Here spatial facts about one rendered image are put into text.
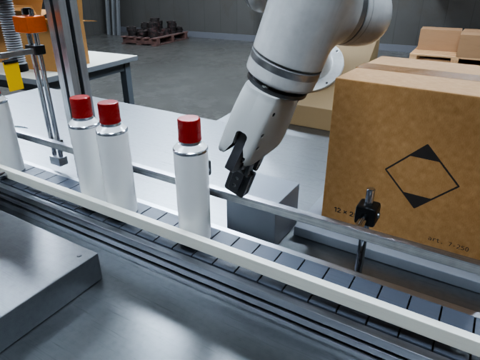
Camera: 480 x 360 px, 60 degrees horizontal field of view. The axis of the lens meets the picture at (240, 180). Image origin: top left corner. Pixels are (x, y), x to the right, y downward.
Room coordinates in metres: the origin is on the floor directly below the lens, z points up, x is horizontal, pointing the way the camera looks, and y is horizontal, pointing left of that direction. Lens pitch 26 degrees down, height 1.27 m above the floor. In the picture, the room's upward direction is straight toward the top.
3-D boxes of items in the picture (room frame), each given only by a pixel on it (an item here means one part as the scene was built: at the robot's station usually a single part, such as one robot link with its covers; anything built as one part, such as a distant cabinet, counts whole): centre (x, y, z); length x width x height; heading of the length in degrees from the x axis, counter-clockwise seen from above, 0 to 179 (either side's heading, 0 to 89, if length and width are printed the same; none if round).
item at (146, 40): (9.21, 1.77, 0.23); 1.28 x 0.89 x 0.46; 153
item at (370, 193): (0.50, -0.18, 0.91); 0.07 x 0.03 x 0.17; 149
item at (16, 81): (0.80, 0.43, 1.09); 0.03 x 0.01 x 0.06; 149
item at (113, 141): (0.65, 0.21, 0.98); 0.05 x 0.05 x 0.20
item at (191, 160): (0.57, 0.07, 0.98); 0.05 x 0.05 x 0.20
